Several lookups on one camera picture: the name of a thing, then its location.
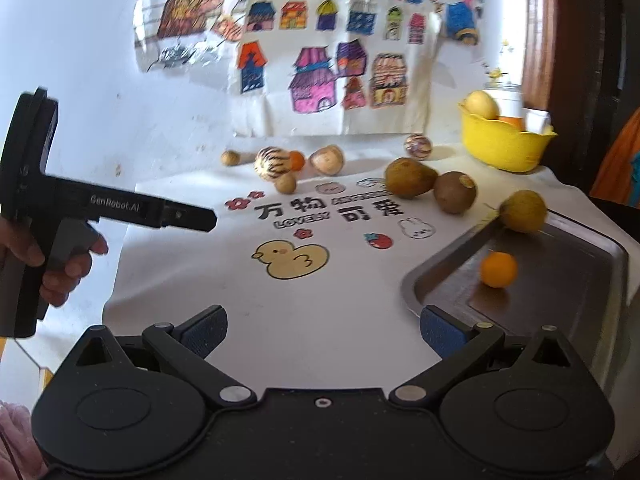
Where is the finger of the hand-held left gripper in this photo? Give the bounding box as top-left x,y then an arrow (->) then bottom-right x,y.
161,199 -> 219,234

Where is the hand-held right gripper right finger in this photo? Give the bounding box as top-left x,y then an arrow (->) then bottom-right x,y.
387,304 -> 583,408

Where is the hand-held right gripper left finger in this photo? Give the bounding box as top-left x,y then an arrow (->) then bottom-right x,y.
62,304 -> 258,406

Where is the person's left hand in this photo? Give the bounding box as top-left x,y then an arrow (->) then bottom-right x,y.
0,220 -> 109,308

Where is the striped round fruit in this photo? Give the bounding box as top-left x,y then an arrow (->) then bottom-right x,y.
254,146 -> 292,179
403,133 -> 433,161

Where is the white printed duck mat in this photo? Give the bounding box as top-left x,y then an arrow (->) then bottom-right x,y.
102,157 -> 591,396

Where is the metal tray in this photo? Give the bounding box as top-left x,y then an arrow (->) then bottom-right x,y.
400,210 -> 638,391

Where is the brown kiwi with sticker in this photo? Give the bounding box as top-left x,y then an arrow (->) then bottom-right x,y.
433,171 -> 477,215

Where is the paper drawing of houses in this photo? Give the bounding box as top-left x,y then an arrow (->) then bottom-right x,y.
235,0 -> 443,138

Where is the tan round fruit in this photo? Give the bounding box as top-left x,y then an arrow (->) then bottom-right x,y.
308,144 -> 346,176

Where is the yellow plastic bowl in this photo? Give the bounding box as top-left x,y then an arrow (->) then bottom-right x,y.
459,102 -> 558,172

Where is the crumpled paper drawing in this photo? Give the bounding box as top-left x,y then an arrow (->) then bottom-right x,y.
131,0 -> 251,73

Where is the pink cloth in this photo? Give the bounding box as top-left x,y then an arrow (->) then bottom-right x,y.
0,400 -> 48,480

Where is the yellow pear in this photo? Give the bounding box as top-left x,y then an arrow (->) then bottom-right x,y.
464,90 -> 501,121

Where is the white cup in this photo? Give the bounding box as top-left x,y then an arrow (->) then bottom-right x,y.
522,109 -> 552,135

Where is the white jar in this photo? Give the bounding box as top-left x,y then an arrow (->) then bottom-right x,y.
482,82 -> 523,120

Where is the orange cloth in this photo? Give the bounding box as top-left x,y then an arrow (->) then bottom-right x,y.
590,107 -> 640,201

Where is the yellow flower sprig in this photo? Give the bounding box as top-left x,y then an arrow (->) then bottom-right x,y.
482,40 -> 516,86

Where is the brown wooden door frame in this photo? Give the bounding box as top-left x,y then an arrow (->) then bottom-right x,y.
520,0 -> 640,196

